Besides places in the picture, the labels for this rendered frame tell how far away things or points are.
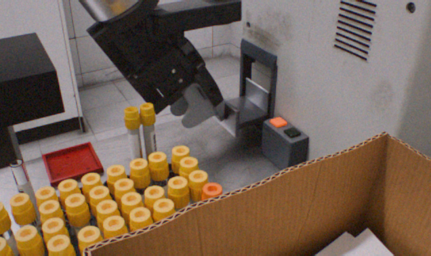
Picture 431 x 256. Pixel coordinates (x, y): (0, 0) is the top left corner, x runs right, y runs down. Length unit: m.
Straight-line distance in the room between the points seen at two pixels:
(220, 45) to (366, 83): 2.84
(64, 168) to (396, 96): 0.40
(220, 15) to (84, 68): 2.42
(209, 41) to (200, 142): 2.61
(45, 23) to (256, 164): 1.68
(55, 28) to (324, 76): 1.75
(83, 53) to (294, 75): 2.41
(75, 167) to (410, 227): 0.39
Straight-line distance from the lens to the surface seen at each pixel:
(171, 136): 0.58
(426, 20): 0.36
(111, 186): 0.33
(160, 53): 0.44
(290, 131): 0.49
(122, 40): 0.43
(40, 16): 2.06
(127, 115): 0.42
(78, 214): 0.31
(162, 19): 0.43
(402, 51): 0.37
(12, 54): 0.78
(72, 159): 0.56
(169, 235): 0.24
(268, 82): 0.54
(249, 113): 0.55
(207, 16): 0.45
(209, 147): 0.55
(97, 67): 2.87
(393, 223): 0.36
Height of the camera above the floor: 1.19
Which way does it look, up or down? 31 degrees down
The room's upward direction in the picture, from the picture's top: straight up
